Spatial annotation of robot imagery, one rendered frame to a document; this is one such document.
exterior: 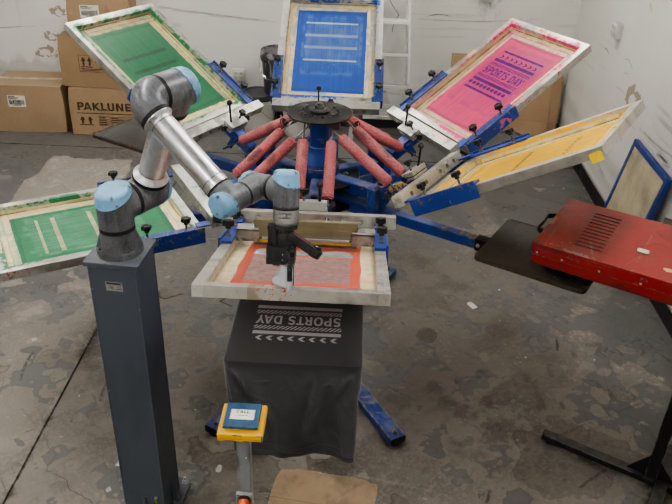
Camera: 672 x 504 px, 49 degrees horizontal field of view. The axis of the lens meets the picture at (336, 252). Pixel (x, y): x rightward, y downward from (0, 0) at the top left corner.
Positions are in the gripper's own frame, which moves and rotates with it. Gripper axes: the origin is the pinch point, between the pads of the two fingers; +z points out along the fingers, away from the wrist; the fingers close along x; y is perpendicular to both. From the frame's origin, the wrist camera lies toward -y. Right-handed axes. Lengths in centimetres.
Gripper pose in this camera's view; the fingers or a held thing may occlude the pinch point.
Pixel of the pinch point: (291, 290)
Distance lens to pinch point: 218.7
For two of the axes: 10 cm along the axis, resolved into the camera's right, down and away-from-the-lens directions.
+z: -0.4, 9.7, 2.6
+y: -10.0, -0.5, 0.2
